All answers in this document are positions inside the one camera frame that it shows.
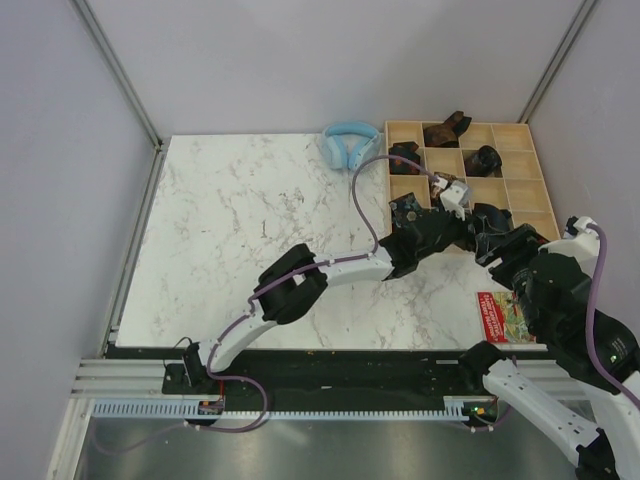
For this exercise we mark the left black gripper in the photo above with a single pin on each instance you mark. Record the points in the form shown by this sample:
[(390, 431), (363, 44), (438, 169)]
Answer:
[(467, 238)]

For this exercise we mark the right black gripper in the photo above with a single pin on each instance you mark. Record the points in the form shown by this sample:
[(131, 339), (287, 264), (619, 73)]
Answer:
[(520, 243)]

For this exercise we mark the dark blue striped tie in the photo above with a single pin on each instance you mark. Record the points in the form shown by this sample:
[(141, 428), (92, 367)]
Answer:
[(492, 220)]

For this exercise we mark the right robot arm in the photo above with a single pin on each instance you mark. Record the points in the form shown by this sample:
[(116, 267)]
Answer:
[(556, 285)]

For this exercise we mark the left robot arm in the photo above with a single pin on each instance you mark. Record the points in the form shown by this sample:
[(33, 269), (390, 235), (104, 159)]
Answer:
[(290, 287)]

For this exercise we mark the blue hexagon rolled tie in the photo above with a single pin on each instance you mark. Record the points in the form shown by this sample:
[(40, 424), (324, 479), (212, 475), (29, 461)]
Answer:
[(405, 210)]

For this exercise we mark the colourful patchwork rolled tie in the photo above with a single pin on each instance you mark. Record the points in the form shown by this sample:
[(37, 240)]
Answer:
[(437, 185)]

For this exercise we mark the red children's book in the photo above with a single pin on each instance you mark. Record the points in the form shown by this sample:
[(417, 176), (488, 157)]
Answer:
[(502, 319)]

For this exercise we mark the black orange-dotted rolled tie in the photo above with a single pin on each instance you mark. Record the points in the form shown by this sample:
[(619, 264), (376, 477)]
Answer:
[(406, 159)]

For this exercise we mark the dark glossy rolled tie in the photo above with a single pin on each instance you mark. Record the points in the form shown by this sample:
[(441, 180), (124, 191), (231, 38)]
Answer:
[(484, 162)]

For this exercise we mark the wooden compartment tray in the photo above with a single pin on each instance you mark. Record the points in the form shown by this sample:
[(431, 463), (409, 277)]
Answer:
[(518, 185)]

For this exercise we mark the brown rolled tie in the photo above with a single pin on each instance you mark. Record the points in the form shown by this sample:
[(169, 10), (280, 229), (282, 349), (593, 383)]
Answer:
[(447, 133)]

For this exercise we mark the light blue headphones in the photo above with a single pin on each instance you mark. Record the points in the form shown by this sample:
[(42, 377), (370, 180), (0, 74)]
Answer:
[(347, 145)]

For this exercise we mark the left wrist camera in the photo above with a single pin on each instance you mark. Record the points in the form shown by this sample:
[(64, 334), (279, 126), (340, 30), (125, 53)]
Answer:
[(455, 198)]

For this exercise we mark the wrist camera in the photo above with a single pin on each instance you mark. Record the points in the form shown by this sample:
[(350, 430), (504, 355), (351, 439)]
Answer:
[(455, 198), (579, 231)]

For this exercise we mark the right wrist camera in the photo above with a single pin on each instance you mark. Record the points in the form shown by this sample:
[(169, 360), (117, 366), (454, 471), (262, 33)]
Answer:
[(579, 231)]

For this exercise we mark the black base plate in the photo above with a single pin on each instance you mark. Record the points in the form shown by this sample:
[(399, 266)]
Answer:
[(380, 378)]

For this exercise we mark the white slotted cable duct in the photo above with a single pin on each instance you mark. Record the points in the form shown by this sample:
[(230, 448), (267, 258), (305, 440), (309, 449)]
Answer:
[(452, 410)]

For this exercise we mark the aluminium rail frame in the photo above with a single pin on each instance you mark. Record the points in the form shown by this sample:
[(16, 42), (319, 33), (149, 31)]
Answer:
[(224, 208)]

